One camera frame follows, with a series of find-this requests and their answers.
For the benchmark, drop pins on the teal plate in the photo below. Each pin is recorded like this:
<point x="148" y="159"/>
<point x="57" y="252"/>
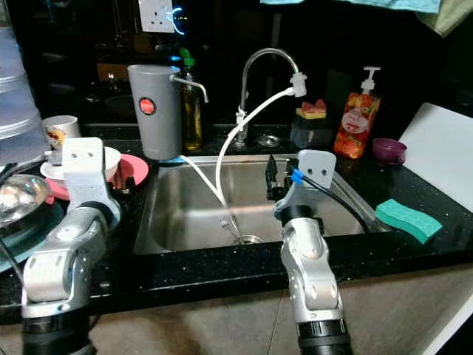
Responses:
<point x="37" y="229"/>

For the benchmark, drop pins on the small purple bowl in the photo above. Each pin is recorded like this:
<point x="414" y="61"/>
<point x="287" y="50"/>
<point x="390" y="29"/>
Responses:
<point x="389" y="150"/>

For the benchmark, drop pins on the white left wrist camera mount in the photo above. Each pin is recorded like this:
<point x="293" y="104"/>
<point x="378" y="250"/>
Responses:
<point x="83" y="168"/>

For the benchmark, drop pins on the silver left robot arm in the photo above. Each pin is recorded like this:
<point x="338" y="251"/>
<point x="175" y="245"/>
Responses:
<point x="60" y="259"/>

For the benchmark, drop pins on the stainless steel bowl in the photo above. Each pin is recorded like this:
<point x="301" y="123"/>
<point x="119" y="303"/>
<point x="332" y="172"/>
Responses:
<point x="18" y="200"/>

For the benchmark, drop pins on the green sponge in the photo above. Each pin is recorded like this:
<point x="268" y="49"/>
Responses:
<point x="408" y="219"/>

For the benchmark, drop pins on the white bowl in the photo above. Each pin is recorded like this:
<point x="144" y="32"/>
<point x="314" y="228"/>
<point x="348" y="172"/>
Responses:
<point x="112" y="161"/>

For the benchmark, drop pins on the stainless steel sink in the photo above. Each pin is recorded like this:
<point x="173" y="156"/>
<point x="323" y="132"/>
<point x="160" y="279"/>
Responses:
<point x="185" y="214"/>

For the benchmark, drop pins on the grey water filter canister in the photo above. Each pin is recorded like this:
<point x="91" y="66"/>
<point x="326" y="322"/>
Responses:
<point x="154" y="111"/>

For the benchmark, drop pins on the white printed mug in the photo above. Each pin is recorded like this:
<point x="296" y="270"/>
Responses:
<point x="60" y="132"/>

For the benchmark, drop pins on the metal fork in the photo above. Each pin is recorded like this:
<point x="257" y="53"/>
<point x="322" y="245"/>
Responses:
<point x="230" y="228"/>

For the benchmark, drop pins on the olive green cloth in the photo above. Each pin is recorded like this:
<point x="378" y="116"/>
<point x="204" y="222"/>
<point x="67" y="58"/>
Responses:
<point x="451" y="16"/>

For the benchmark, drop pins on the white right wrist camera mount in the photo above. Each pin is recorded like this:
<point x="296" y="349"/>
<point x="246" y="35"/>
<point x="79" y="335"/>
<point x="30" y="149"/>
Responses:
<point x="318" y="166"/>

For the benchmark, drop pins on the red pump soap bottle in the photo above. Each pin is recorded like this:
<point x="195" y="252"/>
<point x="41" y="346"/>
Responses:
<point x="356" y="122"/>

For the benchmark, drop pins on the green-capped yellow liquid bottle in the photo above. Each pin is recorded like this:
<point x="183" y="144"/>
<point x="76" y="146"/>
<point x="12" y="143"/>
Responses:
<point x="191" y="118"/>

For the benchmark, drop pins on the black sponge holder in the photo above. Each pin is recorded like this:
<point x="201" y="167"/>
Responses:
<point x="309" y="133"/>

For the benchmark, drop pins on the translucent plastic container stack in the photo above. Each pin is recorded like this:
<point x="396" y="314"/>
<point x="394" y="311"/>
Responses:
<point x="15" y="111"/>

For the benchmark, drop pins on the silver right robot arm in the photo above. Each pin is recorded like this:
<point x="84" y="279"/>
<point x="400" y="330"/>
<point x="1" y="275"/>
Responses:
<point x="310" y="266"/>

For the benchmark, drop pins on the round metal counter fitting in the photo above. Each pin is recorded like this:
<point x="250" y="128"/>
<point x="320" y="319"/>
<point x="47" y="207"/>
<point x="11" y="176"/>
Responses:
<point x="268" y="140"/>

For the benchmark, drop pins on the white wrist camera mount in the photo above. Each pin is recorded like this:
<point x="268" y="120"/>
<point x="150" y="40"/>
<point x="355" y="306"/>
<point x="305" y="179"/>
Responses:
<point x="83" y="168"/>
<point x="318" y="166"/>

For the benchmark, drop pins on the chrome curved faucet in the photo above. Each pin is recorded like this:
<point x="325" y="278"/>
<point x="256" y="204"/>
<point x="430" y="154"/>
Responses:
<point x="259" y="59"/>

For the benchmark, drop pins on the pink plate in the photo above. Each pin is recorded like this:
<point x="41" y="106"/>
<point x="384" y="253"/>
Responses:
<point x="134" y="170"/>

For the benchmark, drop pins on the white wall socket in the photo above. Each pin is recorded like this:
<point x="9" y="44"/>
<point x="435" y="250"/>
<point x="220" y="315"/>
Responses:
<point x="156" y="15"/>

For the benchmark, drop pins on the white cutting board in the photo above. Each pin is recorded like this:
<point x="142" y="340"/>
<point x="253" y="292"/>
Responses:
<point x="440" y="151"/>

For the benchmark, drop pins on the yellow and red sponge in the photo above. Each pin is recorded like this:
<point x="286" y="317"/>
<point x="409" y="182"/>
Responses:
<point x="312" y="111"/>

